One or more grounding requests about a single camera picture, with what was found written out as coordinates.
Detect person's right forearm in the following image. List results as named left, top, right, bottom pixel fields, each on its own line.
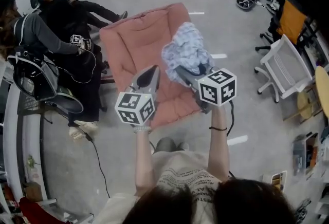
left=207, top=108, right=230, bottom=183

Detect white beaded bracelet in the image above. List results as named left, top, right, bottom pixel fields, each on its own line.
left=133, top=126, right=152, bottom=134

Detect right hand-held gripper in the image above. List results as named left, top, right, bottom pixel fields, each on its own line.
left=175, top=62, right=237, bottom=115

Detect round wooden table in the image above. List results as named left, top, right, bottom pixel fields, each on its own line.
left=282, top=65, right=329, bottom=123

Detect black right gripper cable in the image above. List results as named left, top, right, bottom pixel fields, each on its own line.
left=225, top=99, right=236, bottom=139

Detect person's cream printed shirt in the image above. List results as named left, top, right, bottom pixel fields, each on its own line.
left=92, top=150, right=232, bottom=224

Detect white open box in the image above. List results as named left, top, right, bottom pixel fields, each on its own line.
left=261, top=170, right=288, bottom=193

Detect clear plastic storage box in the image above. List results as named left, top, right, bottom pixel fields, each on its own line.
left=292, top=132, right=320, bottom=177

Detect red cloth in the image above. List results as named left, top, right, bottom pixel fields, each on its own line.
left=18, top=196, right=61, bottom=224

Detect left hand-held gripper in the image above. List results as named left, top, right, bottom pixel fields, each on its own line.
left=115, top=65, right=160, bottom=128

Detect black floor cable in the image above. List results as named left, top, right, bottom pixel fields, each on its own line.
left=83, top=132, right=112, bottom=199

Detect black chair with orange cushion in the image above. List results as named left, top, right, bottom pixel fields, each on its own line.
left=255, top=0, right=318, bottom=52

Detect pink folding lounge chair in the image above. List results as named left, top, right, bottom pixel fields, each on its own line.
left=99, top=2, right=207, bottom=129

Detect black mesh table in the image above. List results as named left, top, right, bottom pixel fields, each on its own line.
left=16, top=90, right=78, bottom=118

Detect white curved counter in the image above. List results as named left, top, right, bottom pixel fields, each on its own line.
left=2, top=81, right=51, bottom=204

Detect small green plant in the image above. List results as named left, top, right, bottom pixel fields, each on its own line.
left=25, top=155, right=42, bottom=175

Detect white office chair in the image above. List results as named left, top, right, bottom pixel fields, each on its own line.
left=254, top=34, right=316, bottom=104

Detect light blue cloth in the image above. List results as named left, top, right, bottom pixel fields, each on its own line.
left=161, top=22, right=215, bottom=85

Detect person's left forearm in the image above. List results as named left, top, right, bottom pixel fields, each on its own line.
left=134, top=130, right=156, bottom=197

